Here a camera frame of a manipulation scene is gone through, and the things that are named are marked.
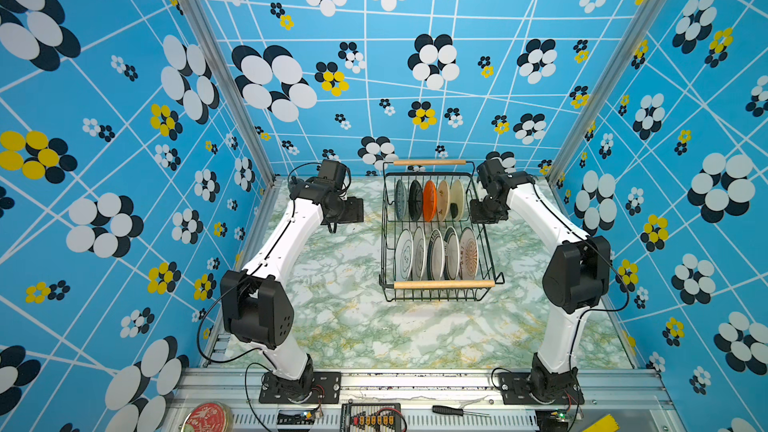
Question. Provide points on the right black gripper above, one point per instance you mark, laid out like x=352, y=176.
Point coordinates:
x=475, y=217

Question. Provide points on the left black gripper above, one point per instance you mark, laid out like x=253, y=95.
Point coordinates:
x=354, y=211

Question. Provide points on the black wire dish rack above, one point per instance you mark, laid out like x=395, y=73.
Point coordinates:
x=487, y=278

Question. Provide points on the white plate teal flower emblem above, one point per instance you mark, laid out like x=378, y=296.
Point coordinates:
x=404, y=253

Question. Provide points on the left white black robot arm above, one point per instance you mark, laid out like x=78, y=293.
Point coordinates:
x=254, y=304

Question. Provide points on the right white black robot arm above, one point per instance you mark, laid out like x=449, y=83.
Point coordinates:
x=576, y=278

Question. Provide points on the cream small plate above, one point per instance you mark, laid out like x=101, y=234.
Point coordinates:
x=456, y=199

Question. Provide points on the white plate orange sunburst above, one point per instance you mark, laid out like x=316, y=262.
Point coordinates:
x=469, y=254

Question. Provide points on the beige small plate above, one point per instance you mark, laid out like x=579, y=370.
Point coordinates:
x=443, y=201

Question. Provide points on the orange small plate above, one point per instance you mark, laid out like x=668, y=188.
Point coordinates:
x=429, y=201

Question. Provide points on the grey-green small plate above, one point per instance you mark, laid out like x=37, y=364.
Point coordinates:
x=401, y=200

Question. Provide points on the white plate red green band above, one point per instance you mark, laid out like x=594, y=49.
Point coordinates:
x=436, y=255

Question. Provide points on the black small plate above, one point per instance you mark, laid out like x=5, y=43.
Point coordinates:
x=415, y=200

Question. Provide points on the black screwdriver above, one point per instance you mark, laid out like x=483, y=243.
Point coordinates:
x=453, y=411

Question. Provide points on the black terminal power board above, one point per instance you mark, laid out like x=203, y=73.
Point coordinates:
x=376, y=417

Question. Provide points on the small green circuit board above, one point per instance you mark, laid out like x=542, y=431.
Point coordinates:
x=297, y=418

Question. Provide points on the red round tin lid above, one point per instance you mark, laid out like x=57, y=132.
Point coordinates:
x=209, y=417

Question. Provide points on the yellow paper sheet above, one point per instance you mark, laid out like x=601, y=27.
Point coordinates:
x=606, y=423

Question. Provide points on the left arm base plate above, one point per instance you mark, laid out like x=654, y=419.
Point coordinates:
x=323, y=387

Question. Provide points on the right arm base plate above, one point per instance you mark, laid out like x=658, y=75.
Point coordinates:
x=533, y=388

